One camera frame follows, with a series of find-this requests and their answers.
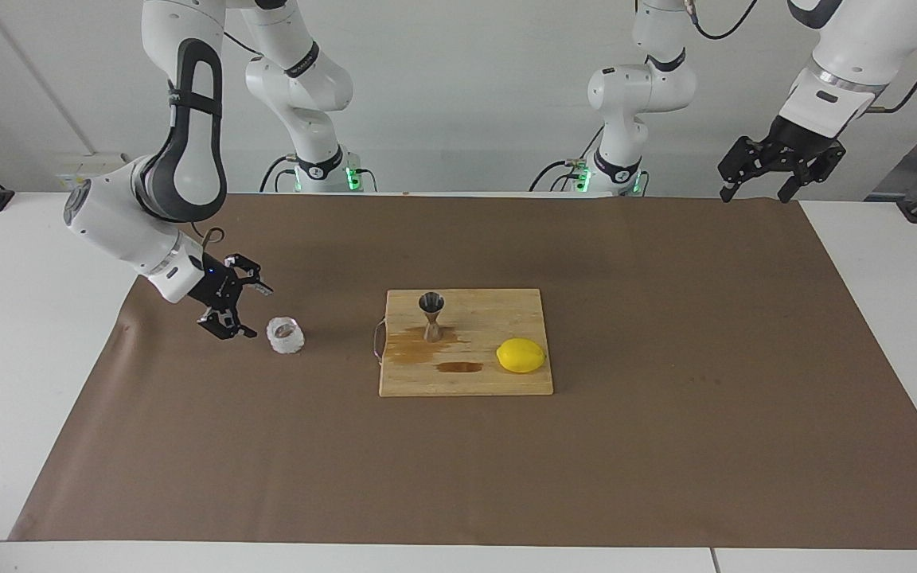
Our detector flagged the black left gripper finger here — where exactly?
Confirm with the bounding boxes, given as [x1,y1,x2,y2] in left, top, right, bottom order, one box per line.
[717,135,774,204]
[777,142,847,204]

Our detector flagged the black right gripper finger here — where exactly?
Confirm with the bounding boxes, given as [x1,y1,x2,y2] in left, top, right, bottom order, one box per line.
[224,253,274,299]
[197,306,259,341]

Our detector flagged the steel double jigger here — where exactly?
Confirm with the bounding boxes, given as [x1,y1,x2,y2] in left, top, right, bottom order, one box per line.
[418,292,447,344]

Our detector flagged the brown paper table mat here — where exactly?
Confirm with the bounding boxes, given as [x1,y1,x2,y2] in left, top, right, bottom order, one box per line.
[9,193,917,550]

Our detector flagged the yellow lemon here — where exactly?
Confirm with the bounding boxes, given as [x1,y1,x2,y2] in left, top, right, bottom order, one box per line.
[496,337,547,374]

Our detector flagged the black right arm base cable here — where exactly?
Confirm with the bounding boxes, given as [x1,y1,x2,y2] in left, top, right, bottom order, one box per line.
[259,155,300,193]

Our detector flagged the black arm base cable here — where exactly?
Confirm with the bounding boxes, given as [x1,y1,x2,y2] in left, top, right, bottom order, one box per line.
[259,155,300,193]
[529,119,611,193]

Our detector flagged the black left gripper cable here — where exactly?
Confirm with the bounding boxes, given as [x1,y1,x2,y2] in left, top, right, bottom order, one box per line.
[685,0,917,116]

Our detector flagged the white wall socket box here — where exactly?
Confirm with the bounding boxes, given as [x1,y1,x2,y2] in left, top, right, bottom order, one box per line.
[55,153,135,193]

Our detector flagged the black left arm base cable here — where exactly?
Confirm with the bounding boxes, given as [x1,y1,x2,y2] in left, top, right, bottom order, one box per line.
[529,119,611,193]

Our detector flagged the wooden cutting board, metal handle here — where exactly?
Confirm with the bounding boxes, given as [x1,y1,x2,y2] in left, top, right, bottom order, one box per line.
[373,288,555,397]

